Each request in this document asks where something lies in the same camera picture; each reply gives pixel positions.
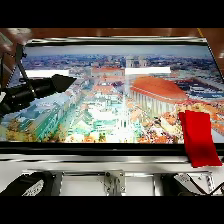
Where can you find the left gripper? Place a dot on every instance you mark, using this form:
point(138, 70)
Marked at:
point(42, 88)

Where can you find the red garment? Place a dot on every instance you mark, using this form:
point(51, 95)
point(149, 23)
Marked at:
point(199, 138)

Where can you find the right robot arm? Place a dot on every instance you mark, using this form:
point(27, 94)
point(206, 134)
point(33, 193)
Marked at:
point(175, 186)

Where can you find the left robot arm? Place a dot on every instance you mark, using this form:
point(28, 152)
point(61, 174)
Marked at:
point(15, 98)

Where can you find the silver frame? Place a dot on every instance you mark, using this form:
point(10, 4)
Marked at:
point(100, 165)

